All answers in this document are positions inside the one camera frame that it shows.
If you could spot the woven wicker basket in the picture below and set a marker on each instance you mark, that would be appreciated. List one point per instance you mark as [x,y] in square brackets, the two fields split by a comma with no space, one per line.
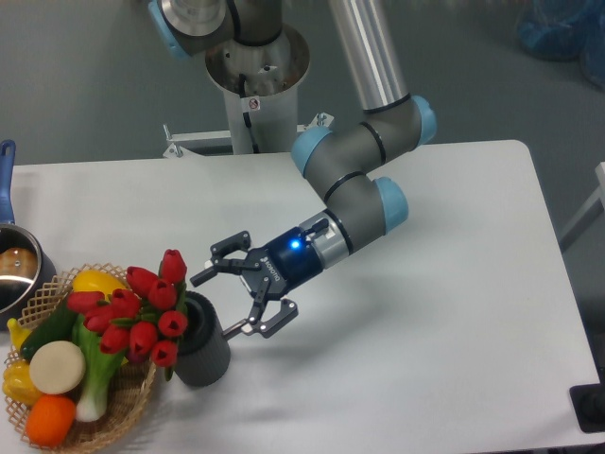
[129,390]

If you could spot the green bok choy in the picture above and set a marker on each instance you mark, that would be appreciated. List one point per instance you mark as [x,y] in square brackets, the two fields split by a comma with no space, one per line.
[99,371]

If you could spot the dark green cucumber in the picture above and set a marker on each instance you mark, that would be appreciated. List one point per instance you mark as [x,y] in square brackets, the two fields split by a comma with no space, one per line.
[56,327]

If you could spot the red tulip bouquet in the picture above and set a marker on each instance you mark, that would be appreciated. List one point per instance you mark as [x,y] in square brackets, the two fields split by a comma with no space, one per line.
[147,318]

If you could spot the black device at table edge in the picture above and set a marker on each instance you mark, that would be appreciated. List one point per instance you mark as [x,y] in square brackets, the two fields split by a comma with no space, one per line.
[588,403]

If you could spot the white metal base frame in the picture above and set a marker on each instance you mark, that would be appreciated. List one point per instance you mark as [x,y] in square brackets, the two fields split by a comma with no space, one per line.
[204,143]

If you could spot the yellow squash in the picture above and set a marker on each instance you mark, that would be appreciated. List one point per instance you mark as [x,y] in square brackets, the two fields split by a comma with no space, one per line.
[94,280]

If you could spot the red radish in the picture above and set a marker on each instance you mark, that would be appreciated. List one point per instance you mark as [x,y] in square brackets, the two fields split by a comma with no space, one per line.
[134,358]

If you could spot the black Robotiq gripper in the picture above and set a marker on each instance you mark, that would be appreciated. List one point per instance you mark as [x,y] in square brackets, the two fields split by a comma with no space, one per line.
[283,265]

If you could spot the dark grey ribbed vase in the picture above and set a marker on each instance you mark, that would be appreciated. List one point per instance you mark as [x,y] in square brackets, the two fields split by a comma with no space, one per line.
[204,355]

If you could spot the orange fruit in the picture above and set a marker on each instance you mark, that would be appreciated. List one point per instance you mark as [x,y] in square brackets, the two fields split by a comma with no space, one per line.
[50,420]

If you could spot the white table leg frame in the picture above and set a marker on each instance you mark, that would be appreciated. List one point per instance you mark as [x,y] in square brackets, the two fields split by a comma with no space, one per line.
[586,215]

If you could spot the cream round bun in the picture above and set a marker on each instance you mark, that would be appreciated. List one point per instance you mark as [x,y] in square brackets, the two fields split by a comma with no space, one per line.
[58,367]

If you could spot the blue handled saucepan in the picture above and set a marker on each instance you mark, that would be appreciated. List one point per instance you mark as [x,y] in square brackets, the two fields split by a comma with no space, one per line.
[24,264]

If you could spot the yellow bell pepper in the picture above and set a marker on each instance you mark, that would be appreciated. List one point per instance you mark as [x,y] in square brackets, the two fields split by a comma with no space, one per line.
[18,385]

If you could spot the yellow banana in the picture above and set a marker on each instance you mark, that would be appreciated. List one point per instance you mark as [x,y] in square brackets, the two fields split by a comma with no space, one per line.
[17,333]

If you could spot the blue plastic bags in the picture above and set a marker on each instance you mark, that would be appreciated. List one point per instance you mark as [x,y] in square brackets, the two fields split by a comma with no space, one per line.
[565,31]

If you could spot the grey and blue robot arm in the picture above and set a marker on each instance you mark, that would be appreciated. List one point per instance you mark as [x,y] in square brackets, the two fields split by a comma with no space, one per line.
[357,209]

